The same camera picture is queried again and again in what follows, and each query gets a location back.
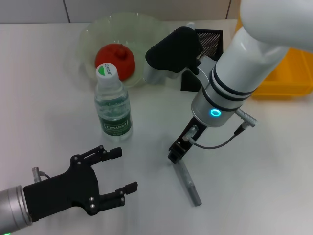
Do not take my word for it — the red-orange fruit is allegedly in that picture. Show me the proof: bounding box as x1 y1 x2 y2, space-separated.
94 43 136 81

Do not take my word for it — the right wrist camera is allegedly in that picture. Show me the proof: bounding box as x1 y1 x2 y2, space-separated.
144 26 204 84

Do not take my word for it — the black mesh pen holder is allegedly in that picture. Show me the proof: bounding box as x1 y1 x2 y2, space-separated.
180 28 224 92

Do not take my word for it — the grey pen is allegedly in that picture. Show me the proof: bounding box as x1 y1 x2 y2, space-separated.
172 160 203 207

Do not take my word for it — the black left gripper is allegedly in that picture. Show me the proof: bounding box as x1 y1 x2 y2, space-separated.
23 145 138 222

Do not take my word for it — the green glass fruit plate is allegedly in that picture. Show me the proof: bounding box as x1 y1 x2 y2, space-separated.
78 13 176 89

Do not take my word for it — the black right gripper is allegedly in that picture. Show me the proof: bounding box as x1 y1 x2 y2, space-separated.
167 117 209 165

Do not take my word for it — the clear green-label water bottle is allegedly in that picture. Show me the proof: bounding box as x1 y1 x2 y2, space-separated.
94 63 134 141

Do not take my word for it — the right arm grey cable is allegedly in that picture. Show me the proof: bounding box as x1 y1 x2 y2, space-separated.
183 109 259 149

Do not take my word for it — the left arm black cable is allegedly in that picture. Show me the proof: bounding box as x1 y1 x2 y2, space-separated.
31 166 51 183

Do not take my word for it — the yellow plastic bin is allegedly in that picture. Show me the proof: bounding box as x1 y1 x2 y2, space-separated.
236 17 313 100

